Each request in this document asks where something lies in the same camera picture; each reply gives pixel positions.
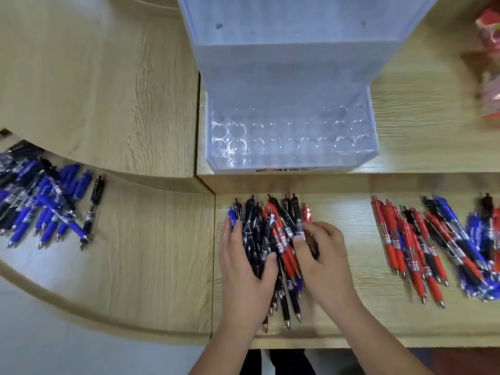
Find person's left hand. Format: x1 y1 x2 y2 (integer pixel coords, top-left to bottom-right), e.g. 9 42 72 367
217 218 280 329

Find person's right hand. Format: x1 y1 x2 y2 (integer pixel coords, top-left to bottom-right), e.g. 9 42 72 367
292 221 365 321

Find pile of black red pens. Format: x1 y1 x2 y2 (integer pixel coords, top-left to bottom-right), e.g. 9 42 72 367
227 194 319 334

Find pile of red blue pens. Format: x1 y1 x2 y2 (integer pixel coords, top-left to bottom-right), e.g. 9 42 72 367
370 193 500 310

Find clear tiered pen holder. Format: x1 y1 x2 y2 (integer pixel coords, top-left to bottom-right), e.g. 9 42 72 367
176 0 443 176

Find pile of blue black pens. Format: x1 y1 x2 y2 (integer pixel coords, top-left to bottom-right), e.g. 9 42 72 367
0 142 107 253

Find person's left forearm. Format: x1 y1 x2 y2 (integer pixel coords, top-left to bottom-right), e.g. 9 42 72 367
189 320 267 375

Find person's right forearm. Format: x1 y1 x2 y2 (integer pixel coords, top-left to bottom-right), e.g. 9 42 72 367
327 298 435 375

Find person's black trousers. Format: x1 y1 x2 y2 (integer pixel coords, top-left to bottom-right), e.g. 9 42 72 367
249 348 318 375

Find clear bag of red candies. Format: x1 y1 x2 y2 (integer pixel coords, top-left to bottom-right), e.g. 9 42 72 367
473 5 500 120

